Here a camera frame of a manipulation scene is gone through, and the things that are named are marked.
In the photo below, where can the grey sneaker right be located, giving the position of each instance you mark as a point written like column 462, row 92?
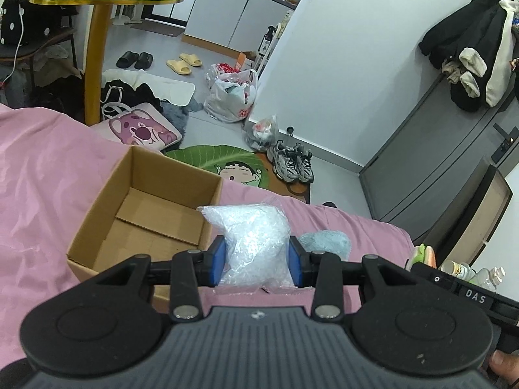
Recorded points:
column 302, row 160

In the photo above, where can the round white yellow table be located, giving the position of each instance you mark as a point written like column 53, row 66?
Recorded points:
column 95, row 46

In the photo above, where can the white red shopping bag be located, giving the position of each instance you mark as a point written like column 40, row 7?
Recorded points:
column 232, row 93

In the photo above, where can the pink bed sheet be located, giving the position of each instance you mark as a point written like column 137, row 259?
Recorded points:
column 74, row 203

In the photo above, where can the grey fluffy plush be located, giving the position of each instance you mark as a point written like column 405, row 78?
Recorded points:
column 335, row 242

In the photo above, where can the brown cardboard box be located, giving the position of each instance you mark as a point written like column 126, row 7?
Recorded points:
column 147, row 212

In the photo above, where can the white kitchen cabinet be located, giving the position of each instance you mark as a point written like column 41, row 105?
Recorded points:
column 232, row 26

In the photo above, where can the grey entrance door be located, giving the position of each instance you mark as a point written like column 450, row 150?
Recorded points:
column 414, row 177

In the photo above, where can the black clothes pile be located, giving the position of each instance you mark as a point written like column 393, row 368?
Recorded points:
column 119, row 91

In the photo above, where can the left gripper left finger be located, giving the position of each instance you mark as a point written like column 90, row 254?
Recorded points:
column 185, row 273

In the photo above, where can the clear plastic filling bag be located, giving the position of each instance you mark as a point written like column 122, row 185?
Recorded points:
column 257, row 243

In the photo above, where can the pink bear cushion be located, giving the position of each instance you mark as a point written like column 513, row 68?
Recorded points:
column 141, row 126

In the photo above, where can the white floor mat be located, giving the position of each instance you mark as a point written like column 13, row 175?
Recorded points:
column 176, row 92

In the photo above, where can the burger plush toy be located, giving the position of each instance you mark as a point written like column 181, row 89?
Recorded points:
column 422, row 255

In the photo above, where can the black slipper right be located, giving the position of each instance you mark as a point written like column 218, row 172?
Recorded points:
column 144, row 61

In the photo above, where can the green leaf cartoon rug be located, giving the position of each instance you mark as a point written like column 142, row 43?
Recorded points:
column 241, row 166

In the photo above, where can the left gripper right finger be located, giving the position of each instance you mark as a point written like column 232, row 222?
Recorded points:
column 327, row 274

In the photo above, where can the yellow slipper near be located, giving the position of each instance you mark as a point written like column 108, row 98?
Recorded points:
column 180, row 67

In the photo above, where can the yellow slipper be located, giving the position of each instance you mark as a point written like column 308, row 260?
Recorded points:
column 191, row 59
column 180, row 67

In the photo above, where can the small clear plastic bag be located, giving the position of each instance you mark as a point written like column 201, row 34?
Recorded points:
column 262, row 134

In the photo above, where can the black spray bottle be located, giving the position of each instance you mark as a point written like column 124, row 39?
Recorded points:
column 266, row 40

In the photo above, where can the yellow slipper far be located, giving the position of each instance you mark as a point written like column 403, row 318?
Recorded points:
column 191, row 59

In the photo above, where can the black polka dot bag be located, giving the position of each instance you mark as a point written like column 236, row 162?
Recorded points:
column 23, row 22

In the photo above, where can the grey sneaker left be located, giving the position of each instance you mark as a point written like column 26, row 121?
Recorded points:
column 283, row 159

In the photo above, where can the hanging black white jacket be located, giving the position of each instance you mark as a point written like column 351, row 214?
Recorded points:
column 473, row 48

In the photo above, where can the right hand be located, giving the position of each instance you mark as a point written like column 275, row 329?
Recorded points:
column 505, row 366

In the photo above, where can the grey sneaker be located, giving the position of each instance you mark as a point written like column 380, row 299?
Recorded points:
column 302, row 160
column 283, row 159

